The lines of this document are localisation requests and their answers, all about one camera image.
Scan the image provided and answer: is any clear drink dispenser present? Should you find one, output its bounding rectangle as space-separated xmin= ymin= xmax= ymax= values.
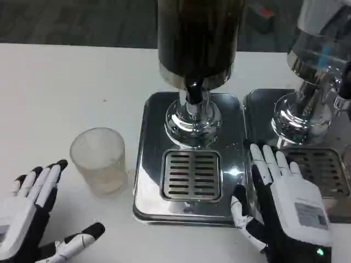
xmin=270 ymin=0 xmax=351 ymax=146

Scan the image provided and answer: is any dark drink dispenser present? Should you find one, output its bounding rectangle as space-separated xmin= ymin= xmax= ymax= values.
xmin=156 ymin=0 xmax=246 ymax=148

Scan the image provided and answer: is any black dispenser tap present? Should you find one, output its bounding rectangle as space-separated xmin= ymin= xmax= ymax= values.
xmin=184 ymin=78 xmax=207 ymax=106

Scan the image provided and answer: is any clear ribbed glass cup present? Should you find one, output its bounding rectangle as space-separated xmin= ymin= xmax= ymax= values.
xmin=69 ymin=127 xmax=129 ymax=196

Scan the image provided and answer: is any slotted steel drain grid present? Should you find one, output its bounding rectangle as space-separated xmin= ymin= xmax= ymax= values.
xmin=284 ymin=147 xmax=350 ymax=198
xmin=160 ymin=149 xmax=223 ymax=203

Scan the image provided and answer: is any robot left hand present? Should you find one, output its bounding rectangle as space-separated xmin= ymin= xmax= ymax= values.
xmin=0 ymin=159 xmax=106 ymax=263

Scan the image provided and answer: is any black box with red label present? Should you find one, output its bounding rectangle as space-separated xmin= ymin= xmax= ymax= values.
xmin=243 ymin=4 xmax=276 ymax=34

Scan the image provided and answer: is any steel drip tray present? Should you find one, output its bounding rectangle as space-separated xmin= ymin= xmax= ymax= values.
xmin=242 ymin=88 xmax=351 ymax=223
xmin=132 ymin=91 xmax=249 ymax=226

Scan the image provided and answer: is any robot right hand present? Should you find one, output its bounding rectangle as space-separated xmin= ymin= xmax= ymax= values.
xmin=230 ymin=139 xmax=334 ymax=263

